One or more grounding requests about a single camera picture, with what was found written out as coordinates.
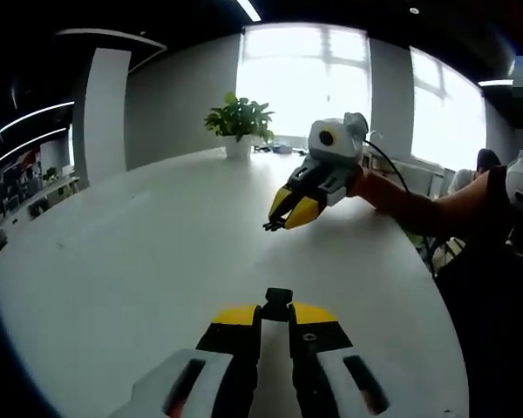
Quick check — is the black plastic buckle socket part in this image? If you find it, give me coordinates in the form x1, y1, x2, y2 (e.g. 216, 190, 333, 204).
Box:
261, 287, 295, 322

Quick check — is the straight ceiling light strip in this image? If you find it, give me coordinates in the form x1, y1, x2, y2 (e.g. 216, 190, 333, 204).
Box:
0, 126, 69, 173
0, 100, 77, 138

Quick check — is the row of white office desks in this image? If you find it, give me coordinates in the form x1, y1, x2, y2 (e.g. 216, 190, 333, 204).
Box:
0, 173, 82, 258

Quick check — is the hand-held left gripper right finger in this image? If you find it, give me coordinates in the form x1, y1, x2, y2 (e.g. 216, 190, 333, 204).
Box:
287, 301, 419, 418

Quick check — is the white plant pot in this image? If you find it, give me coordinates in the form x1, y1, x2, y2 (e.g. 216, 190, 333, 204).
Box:
224, 135, 254, 160

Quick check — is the green leafy plant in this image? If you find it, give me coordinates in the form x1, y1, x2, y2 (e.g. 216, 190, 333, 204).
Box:
203, 91, 275, 145

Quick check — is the long bright ceiling light strip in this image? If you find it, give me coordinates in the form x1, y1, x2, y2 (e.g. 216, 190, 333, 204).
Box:
234, 0, 262, 22

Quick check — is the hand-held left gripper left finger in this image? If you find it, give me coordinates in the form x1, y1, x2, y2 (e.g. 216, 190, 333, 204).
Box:
108, 303, 262, 418

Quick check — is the person's right hand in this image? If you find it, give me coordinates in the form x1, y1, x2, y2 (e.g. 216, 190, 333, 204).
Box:
343, 165, 394, 213

